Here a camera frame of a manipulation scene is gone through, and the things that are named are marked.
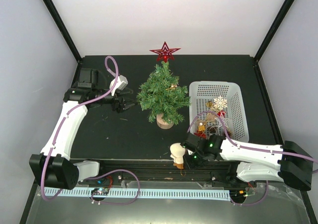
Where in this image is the wooden santa ornament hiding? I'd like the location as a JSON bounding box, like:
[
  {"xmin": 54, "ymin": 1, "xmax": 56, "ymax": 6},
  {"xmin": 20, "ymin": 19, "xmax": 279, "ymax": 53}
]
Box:
[{"xmin": 169, "ymin": 143, "xmax": 186, "ymax": 170}]

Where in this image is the small green christmas tree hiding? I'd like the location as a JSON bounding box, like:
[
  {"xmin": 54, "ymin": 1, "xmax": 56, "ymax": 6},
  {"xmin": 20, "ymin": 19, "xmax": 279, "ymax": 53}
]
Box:
[{"xmin": 137, "ymin": 61, "xmax": 190, "ymax": 125}]

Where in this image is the red star tree topper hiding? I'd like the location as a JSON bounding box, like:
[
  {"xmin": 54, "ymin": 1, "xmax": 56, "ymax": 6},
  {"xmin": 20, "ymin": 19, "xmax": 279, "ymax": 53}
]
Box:
[{"xmin": 150, "ymin": 41, "xmax": 181, "ymax": 63}]

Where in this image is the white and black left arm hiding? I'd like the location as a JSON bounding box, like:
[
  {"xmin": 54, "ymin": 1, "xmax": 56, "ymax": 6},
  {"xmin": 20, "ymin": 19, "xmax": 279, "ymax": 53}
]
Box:
[{"xmin": 29, "ymin": 69, "xmax": 135, "ymax": 190}]

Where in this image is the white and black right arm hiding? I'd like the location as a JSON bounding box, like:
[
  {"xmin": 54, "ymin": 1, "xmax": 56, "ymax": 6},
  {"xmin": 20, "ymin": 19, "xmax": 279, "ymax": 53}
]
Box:
[{"xmin": 181, "ymin": 133, "xmax": 314, "ymax": 191}]

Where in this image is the red foil gift ornament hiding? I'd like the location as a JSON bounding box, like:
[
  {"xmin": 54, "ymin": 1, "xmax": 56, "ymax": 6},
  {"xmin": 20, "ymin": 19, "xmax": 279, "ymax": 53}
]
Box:
[{"xmin": 194, "ymin": 132, "xmax": 206, "ymax": 139}]

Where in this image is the gold foil gift ornament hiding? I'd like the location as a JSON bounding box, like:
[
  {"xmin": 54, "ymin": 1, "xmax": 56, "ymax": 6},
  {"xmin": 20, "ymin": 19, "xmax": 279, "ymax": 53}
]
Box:
[{"xmin": 197, "ymin": 125, "xmax": 206, "ymax": 133}]

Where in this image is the pine cone ornament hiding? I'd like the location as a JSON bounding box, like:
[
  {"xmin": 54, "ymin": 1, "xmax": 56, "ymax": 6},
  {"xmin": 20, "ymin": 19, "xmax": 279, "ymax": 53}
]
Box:
[{"xmin": 207, "ymin": 126, "xmax": 218, "ymax": 135}]

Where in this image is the burlap bow ornament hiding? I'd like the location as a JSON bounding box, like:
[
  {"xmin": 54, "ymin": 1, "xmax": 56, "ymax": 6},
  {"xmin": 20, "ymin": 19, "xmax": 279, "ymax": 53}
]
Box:
[{"xmin": 195, "ymin": 111, "xmax": 218, "ymax": 127}]

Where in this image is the silver star ornament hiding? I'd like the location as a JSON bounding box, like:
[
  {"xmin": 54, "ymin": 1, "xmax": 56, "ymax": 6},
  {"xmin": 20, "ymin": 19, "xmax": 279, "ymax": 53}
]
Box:
[{"xmin": 215, "ymin": 117, "xmax": 230, "ymax": 129}]

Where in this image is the red berry sprig ornament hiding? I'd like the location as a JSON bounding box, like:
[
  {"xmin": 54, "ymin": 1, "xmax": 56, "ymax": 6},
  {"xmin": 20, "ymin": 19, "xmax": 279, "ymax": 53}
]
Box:
[{"xmin": 218, "ymin": 110, "xmax": 226, "ymax": 118}]

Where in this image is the white perforated plastic basket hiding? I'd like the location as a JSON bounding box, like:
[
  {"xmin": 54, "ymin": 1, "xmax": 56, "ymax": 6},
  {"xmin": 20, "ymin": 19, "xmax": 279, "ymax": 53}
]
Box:
[{"xmin": 189, "ymin": 81, "xmax": 249, "ymax": 142}]

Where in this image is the white snowflake ornament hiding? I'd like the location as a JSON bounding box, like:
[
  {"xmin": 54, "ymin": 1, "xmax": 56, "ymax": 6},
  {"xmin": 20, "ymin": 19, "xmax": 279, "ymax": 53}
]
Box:
[{"xmin": 213, "ymin": 96, "xmax": 228, "ymax": 110}]

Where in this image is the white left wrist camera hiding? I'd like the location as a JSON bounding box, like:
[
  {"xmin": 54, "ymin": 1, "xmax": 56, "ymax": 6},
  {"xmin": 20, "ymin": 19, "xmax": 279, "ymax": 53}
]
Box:
[{"xmin": 109, "ymin": 75, "xmax": 128, "ymax": 96}]

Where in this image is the black aluminium frame rail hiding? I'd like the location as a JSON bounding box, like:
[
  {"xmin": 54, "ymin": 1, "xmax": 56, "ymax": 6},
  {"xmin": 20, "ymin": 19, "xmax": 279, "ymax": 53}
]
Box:
[{"xmin": 74, "ymin": 159, "xmax": 286, "ymax": 185}]

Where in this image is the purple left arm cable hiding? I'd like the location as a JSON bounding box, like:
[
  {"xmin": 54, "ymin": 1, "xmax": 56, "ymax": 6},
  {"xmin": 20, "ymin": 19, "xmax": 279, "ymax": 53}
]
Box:
[{"xmin": 40, "ymin": 56, "xmax": 120, "ymax": 202}]

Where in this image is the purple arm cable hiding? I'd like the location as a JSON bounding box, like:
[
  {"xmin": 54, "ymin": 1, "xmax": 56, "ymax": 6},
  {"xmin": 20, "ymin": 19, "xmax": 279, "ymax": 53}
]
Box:
[
  {"xmin": 40, "ymin": 56, "xmax": 120, "ymax": 202},
  {"xmin": 186, "ymin": 111, "xmax": 318, "ymax": 207}
]

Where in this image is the white slotted cable duct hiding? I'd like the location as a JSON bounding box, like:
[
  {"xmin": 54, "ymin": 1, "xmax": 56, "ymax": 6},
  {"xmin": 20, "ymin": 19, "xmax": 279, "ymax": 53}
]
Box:
[{"xmin": 59, "ymin": 187, "xmax": 231, "ymax": 201}]

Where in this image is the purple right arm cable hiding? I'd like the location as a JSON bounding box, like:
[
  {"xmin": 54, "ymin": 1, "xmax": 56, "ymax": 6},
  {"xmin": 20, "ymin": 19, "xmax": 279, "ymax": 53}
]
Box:
[{"xmin": 186, "ymin": 111, "xmax": 318, "ymax": 207}]

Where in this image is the black left rear frame post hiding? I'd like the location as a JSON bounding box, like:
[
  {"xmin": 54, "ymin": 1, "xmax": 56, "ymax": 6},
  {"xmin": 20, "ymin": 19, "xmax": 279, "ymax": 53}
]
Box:
[{"xmin": 42, "ymin": 0, "xmax": 82, "ymax": 62}]

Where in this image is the black frame post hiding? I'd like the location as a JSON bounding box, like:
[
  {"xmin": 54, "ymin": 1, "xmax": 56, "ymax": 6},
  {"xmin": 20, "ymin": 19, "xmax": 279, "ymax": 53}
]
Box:
[
  {"xmin": 42, "ymin": 0, "xmax": 82, "ymax": 62},
  {"xmin": 254, "ymin": 0, "xmax": 295, "ymax": 63}
]

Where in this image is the black right rear frame post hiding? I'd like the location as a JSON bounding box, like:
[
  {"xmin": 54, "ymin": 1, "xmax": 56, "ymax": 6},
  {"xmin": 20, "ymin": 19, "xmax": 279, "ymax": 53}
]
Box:
[{"xmin": 254, "ymin": 0, "xmax": 295, "ymax": 63}]

